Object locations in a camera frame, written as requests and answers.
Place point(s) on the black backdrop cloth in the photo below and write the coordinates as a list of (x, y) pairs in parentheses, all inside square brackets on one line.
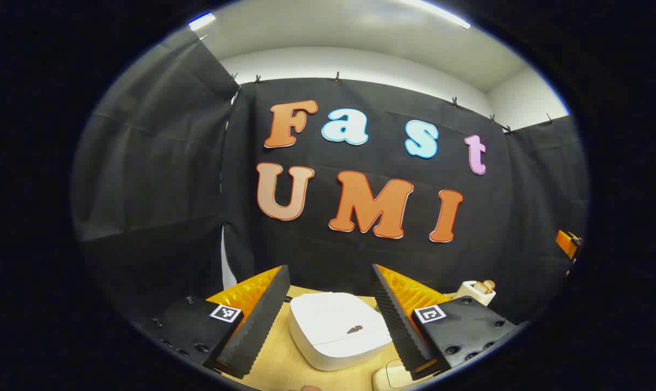
[(159, 179)]

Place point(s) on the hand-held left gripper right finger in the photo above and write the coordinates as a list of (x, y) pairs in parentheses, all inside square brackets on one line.
[(398, 326)]

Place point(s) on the ceiling light panel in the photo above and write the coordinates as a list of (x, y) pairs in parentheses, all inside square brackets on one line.
[(202, 21)]

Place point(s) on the toasted bread slice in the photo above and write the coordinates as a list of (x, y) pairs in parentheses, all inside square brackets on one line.
[(490, 284), (479, 287)]

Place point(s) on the white rice cooker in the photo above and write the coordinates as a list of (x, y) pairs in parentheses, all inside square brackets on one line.
[(333, 326)]

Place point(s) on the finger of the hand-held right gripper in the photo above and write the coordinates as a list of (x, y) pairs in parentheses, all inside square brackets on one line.
[(566, 244)]

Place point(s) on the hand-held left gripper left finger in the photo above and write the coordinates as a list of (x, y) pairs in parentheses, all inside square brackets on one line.
[(252, 326)]

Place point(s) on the white toaster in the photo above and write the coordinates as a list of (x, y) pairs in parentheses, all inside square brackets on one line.
[(472, 293)]

